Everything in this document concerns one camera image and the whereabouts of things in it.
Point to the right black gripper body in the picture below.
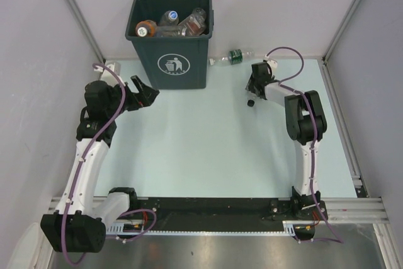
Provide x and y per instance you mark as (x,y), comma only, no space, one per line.
(251,84)

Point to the orange tea bottle white cap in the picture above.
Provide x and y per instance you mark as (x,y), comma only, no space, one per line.
(146,28)

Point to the green label clear bottle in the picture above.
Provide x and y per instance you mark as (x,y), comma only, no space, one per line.
(233,57)

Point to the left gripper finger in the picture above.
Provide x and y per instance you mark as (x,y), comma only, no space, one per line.
(147,96)
(141,87)

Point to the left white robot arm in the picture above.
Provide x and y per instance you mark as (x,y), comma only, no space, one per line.
(76,225)

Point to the clear cup silver base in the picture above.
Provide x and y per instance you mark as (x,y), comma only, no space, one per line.
(170,31)

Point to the large clear bottle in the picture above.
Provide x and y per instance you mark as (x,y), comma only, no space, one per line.
(194,24)

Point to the pepsi label clear bottle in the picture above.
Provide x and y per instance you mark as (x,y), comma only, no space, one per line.
(251,99)

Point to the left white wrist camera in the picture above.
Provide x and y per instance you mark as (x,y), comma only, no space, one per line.
(111,76)

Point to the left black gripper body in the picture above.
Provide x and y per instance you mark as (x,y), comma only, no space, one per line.
(116,94)

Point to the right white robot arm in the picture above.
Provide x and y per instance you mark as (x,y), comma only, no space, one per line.
(306,124)

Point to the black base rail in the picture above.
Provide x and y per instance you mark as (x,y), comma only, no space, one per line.
(191,214)

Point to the clear bottle white cap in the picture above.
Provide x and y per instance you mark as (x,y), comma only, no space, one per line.
(169,18)

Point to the dark green plastic bin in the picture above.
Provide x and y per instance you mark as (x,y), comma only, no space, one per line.
(171,62)

